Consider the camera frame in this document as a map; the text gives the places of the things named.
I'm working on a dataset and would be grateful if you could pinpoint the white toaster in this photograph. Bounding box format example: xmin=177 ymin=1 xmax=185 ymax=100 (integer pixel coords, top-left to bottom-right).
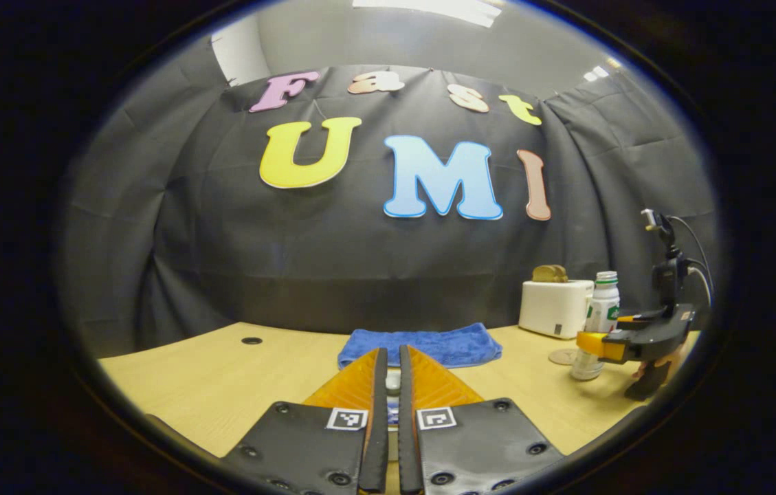
xmin=518 ymin=278 xmax=596 ymax=340

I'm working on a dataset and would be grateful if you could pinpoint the blue towel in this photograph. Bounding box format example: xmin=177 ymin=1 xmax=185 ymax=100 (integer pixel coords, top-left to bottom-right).
xmin=337 ymin=322 xmax=503 ymax=371

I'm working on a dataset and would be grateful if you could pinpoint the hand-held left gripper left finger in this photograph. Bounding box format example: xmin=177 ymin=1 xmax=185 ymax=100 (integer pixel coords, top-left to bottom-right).
xmin=221 ymin=347 xmax=389 ymax=495

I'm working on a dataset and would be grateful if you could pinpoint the black backdrop cloth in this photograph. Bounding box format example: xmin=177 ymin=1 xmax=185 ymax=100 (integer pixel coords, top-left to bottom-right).
xmin=61 ymin=34 xmax=720 ymax=360

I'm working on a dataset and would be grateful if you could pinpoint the white water bottle green label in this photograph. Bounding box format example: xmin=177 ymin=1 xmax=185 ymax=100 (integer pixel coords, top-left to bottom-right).
xmin=570 ymin=271 xmax=621 ymax=382

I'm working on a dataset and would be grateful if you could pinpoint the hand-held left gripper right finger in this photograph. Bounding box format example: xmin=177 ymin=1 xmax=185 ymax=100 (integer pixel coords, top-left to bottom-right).
xmin=398 ymin=345 xmax=566 ymax=495

